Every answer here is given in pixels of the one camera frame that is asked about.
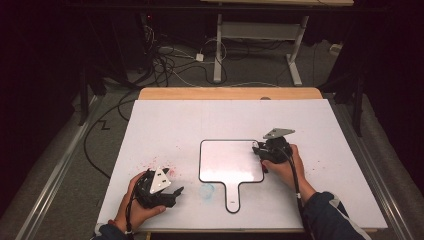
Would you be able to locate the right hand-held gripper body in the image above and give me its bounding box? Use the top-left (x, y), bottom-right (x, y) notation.
top-left (257, 127), bottom-right (297, 165)

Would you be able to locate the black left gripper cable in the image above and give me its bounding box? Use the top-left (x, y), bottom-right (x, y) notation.
top-left (124, 173), bottom-right (148, 238)

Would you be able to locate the long black floor cable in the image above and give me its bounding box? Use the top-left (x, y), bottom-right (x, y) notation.
top-left (82, 89), bottom-right (141, 180)

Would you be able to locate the person's right sleeve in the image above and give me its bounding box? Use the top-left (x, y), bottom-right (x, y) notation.
top-left (299, 190), bottom-right (373, 240)

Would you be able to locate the small whiteboard with handle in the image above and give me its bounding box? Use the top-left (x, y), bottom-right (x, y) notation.
top-left (198, 139), bottom-right (266, 214)

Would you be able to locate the person's right hand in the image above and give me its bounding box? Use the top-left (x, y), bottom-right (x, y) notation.
top-left (260, 143), bottom-right (317, 201)

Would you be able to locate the black metal stand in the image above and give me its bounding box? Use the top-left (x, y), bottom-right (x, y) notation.
top-left (328, 71), bottom-right (365, 138)
top-left (77, 63), bottom-right (108, 127)

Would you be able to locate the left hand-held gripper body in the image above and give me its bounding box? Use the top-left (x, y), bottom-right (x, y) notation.
top-left (134, 167), bottom-right (178, 210)

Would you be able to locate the person's left hand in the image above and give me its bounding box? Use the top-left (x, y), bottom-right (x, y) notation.
top-left (114, 171), bottom-right (167, 234)

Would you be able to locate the person's left sleeve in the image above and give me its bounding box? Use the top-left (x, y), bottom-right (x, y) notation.
top-left (90, 222), bottom-right (134, 240)

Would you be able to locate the metal floor rail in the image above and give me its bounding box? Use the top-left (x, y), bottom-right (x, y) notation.
top-left (328, 96), bottom-right (416, 240)
top-left (13, 95), bottom-right (103, 240)

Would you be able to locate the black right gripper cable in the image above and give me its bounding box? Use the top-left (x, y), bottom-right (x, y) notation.
top-left (281, 146), bottom-right (306, 214)

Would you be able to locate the person's sleeve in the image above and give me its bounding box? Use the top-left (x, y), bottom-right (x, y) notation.
top-left (299, 190), bottom-right (373, 240)
top-left (90, 222), bottom-right (134, 240)

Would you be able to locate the large white table sheet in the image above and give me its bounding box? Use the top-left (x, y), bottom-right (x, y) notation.
top-left (95, 98), bottom-right (389, 231)

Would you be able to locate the wooden table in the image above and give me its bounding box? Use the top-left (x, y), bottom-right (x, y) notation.
top-left (137, 86), bottom-right (378, 234)

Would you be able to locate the tangle of floor cables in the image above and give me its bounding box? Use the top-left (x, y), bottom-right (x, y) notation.
top-left (141, 23), bottom-right (254, 88)

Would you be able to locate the white metal desk frame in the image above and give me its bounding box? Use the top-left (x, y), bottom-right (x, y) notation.
top-left (212, 12), bottom-right (310, 87)

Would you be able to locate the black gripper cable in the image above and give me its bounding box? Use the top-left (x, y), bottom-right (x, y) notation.
top-left (124, 173), bottom-right (148, 238)
top-left (281, 146), bottom-right (306, 214)

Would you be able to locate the white floor box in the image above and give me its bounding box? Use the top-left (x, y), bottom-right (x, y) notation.
top-left (329, 43), bottom-right (344, 57)

